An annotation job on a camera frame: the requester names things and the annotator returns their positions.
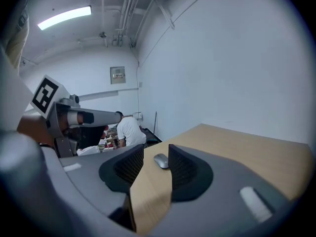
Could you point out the black stick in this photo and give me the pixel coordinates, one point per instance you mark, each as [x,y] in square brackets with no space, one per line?
[155,122]

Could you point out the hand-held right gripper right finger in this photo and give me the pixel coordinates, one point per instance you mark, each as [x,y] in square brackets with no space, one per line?
[187,174]

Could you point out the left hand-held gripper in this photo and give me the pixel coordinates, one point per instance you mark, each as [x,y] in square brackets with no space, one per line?
[58,122]

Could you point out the person's left forearm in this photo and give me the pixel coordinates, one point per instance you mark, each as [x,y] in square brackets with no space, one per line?
[34,128]

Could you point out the long ceiling light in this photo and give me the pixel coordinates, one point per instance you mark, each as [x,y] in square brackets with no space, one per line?
[64,17]

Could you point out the person's light shirt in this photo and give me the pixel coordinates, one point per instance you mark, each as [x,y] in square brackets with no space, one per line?
[12,100]

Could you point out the white ceiling pipes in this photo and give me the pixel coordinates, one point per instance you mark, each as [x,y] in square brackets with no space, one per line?
[124,18]

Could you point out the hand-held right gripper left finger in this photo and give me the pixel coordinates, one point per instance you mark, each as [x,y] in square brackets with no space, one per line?
[128,168]

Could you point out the white bag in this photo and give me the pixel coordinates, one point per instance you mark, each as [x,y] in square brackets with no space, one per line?
[89,150]

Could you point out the grey wall electrical panel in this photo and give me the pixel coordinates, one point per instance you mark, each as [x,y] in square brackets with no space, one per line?
[117,75]

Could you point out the white wall socket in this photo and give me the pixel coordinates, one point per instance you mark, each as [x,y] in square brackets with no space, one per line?
[137,115]

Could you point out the silver computer mouse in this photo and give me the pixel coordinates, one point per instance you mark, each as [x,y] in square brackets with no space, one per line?
[161,160]

